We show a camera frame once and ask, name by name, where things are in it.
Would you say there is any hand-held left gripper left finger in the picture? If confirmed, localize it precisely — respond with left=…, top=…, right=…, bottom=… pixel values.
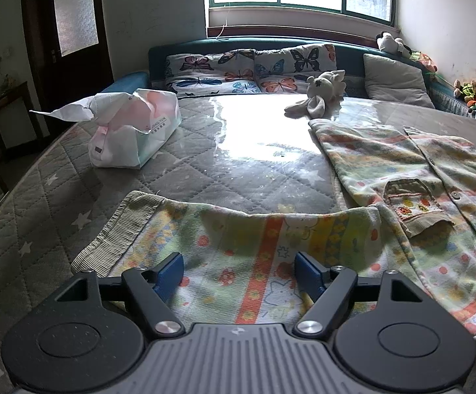
left=55, top=252, right=185, bottom=337

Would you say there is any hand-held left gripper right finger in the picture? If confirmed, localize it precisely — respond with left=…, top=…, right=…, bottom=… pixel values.
left=292, top=252, right=429, bottom=337

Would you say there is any patterned children's jacket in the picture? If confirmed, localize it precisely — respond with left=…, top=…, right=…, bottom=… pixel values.
left=72, top=118, right=476, bottom=341

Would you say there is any tissue pack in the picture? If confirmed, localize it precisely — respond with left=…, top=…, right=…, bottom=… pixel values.
left=29, top=89, right=181, bottom=170

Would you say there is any white plush bunny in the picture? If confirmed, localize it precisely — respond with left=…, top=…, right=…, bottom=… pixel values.
left=284, top=70, right=347, bottom=120

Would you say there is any butterfly print pillow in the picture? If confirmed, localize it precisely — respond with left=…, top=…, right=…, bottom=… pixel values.
left=165, top=49, right=257, bottom=97
left=254, top=43, right=337, bottom=94

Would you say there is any plain grey cushion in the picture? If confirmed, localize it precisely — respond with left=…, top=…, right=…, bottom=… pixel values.
left=363, top=53, right=435, bottom=109

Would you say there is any dark door with frosted glass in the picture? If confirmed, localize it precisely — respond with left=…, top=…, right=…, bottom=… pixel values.
left=20, top=0, right=115, bottom=109

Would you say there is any teal sofa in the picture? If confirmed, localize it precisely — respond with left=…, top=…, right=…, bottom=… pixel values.
left=100, top=35, right=476, bottom=124

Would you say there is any dark wooden console table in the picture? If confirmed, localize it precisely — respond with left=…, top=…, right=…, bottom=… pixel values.
left=0, top=82, right=44, bottom=189

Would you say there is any green plush toy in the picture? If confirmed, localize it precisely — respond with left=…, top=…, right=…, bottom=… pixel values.
left=453, top=80, right=473, bottom=101

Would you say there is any wooden window ledge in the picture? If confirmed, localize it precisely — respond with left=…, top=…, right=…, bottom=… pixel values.
left=206, top=25, right=382, bottom=48

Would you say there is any pink orange plush toy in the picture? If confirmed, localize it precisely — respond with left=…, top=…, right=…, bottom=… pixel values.
left=412, top=51, right=439, bottom=72

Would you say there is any panda plush toy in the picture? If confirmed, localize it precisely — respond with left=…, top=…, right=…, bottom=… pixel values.
left=375, top=32, right=411, bottom=56

